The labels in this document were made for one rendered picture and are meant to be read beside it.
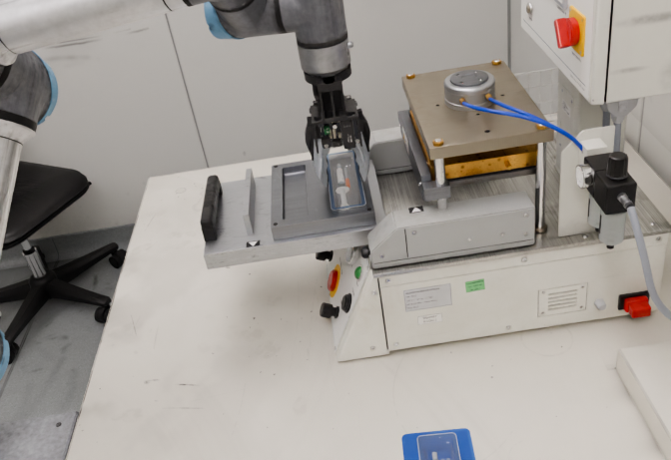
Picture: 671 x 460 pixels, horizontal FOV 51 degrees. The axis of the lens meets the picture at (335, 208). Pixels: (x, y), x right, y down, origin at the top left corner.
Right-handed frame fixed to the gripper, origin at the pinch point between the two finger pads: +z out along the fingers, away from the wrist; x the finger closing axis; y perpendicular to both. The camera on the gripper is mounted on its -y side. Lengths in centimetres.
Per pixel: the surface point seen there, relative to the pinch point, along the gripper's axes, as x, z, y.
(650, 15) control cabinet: 41, -26, 16
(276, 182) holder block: -11.7, 1.5, -3.8
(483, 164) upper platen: 21.1, -4.1, 10.2
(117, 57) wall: -73, 22, -144
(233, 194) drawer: -19.9, 4.0, -6.3
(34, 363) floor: -114, 101, -79
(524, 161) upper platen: 27.3, -3.5, 10.2
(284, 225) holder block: -10.4, 1.5, 9.8
